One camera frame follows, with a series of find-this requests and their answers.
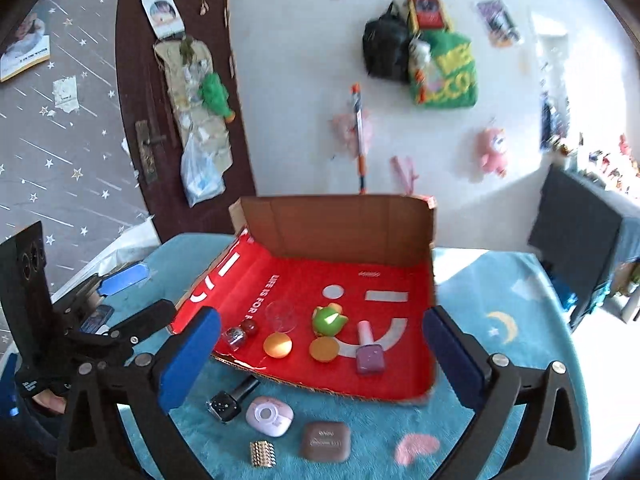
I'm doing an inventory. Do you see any white paper wall patch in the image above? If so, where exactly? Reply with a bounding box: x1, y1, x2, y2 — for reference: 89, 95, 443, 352
52, 76, 80, 112

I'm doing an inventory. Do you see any red tassel charm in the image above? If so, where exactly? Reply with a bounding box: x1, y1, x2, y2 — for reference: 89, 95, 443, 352
412, 70, 431, 106

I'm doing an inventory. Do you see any orange ingot-shaped block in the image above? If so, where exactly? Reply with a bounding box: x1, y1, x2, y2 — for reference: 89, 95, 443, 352
308, 336, 338, 362
263, 332, 293, 359

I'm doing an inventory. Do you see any cardboard box with red lining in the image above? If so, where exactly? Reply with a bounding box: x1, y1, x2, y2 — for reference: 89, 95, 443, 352
170, 195, 440, 407

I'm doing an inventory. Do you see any person's left hand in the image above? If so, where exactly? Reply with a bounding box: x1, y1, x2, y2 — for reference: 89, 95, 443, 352
30, 391, 68, 413

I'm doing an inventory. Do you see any brown earbuds case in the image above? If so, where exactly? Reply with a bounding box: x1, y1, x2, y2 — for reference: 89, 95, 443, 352
300, 421, 352, 461

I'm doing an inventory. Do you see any beige hanging pocket organizer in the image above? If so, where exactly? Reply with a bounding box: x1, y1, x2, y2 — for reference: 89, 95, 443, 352
152, 35, 235, 181

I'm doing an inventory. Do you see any red bag with yellow handles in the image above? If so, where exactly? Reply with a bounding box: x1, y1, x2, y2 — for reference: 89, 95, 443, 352
407, 0, 453, 31

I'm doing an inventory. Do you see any green frog-shaped toy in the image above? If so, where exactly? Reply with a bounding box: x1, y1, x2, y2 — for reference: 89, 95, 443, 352
311, 302, 349, 337

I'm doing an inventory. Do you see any black nail polish bottle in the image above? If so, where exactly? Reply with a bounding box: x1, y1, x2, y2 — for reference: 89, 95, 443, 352
206, 376, 261, 422

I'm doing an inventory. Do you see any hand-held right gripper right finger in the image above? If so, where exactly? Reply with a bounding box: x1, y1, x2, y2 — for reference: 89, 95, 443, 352
422, 305, 587, 480

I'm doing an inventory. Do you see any green plush toy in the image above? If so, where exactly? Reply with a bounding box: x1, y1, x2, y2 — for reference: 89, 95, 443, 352
198, 72, 236, 123

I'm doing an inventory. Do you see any dressing table with dark cloth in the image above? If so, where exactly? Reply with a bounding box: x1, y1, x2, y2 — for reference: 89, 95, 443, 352
527, 162, 640, 331

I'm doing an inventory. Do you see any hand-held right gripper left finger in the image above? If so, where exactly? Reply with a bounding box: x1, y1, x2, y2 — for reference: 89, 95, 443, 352
55, 306, 222, 480

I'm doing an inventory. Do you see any black backpack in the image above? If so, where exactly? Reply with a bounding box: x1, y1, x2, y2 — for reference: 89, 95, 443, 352
362, 2, 418, 83

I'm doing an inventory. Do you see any dark brown door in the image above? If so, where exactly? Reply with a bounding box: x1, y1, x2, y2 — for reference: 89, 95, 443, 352
115, 0, 258, 243

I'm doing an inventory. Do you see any wall mirror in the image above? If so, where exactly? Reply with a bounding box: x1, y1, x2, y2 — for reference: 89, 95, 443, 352
530, 7, 573, 156

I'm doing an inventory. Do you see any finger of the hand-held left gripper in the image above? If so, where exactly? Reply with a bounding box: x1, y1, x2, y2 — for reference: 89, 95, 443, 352
65, 299, 176, 348
52, 261, 149, 321

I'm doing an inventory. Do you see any brass door handle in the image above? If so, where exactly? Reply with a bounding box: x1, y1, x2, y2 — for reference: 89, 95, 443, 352
135, 120, 168, 184

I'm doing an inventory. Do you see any clear plastic cup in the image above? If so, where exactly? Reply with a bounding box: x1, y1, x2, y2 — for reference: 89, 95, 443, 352
265, 300, 297, 333

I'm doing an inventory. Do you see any gold studded cylinder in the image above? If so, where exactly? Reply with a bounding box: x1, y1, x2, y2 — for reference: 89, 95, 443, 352
249, 440, 277, 469

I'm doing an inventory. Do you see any white plush keychain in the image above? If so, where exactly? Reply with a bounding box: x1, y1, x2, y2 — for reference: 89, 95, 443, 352
407, 37, 432, 68

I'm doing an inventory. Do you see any hanging picture booklet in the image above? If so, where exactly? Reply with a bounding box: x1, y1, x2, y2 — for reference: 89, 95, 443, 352
0, 7, 52, 83

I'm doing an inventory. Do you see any purple nail polish pink cap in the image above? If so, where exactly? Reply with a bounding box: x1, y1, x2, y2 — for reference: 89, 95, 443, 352
355, 321, 387, 376

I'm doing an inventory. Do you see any pink plush toy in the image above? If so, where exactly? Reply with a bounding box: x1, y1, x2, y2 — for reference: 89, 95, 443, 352
475, 127, 510, 178

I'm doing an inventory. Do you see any door calendar poster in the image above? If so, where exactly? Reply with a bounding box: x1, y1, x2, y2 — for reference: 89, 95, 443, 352
141, 0, 183, 40

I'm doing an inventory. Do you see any green tote bag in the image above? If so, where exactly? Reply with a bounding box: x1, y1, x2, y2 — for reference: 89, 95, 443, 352
409, 30, 478, 111

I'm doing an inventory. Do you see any lavender round case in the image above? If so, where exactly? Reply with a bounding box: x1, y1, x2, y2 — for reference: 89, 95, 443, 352
245, 396, 294, 437

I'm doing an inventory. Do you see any white plastic sheet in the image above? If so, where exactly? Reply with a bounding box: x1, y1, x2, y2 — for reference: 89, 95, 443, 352
52, 217, 161, 301

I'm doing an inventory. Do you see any glitter nail polish round cap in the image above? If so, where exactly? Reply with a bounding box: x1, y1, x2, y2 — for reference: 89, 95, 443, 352
223, 321, 261, 351

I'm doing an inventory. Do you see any pink ribbon wall hanger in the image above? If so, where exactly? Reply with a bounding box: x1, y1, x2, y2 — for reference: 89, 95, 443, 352
392, 156, 420, 196

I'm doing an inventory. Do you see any translucent plastic bag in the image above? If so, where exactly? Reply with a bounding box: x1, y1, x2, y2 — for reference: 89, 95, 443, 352
180, 132, 226, 207

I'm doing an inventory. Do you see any wall photo poster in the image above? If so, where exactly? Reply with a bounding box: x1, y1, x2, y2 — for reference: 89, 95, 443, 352
475, 0, 521, 48

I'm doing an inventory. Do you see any orange-capped tube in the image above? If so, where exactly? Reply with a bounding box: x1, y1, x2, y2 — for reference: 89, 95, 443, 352
350, 82, 371, 195

